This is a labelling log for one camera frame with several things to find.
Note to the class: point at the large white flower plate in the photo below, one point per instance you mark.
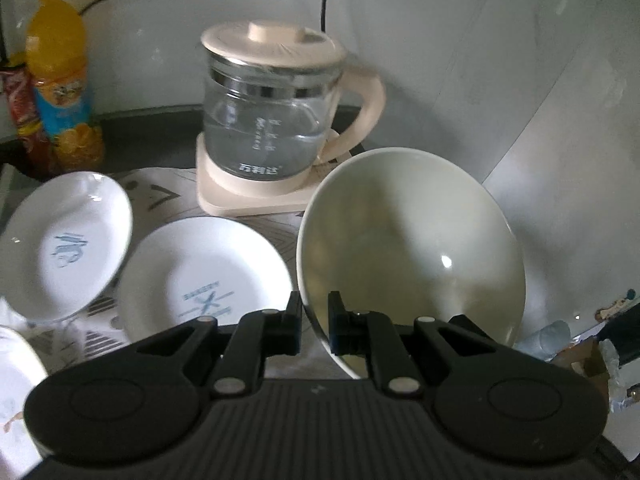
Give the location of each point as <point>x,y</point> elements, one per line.
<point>21,371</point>

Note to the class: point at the red drink cans stack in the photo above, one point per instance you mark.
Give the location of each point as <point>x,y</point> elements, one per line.
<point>17,86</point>

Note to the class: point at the white bakery plate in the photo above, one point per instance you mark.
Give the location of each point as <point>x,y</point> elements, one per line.
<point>201,266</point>

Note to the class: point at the white plate blue script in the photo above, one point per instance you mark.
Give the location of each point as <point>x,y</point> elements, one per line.
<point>64,244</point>

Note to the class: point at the glass electric kettle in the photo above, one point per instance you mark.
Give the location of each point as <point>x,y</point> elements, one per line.
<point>281,97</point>

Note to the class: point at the beige kettle base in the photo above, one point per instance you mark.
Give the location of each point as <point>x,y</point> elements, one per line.
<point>224,195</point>

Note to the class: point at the orange juice bottle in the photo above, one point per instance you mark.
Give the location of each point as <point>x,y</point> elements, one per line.
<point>56,56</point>

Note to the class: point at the patterned fringed table cloth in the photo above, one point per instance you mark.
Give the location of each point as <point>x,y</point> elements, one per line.
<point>157,196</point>

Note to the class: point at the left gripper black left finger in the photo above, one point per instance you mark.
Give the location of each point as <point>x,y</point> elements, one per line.
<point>258,336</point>

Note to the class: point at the white ceramic bowl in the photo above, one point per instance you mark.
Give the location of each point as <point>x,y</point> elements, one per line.
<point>408,234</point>

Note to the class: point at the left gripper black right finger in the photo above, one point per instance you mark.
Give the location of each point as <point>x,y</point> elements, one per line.
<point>373,336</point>

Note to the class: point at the blue plastic water bottle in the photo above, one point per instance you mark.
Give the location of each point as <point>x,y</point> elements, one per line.
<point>546,343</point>

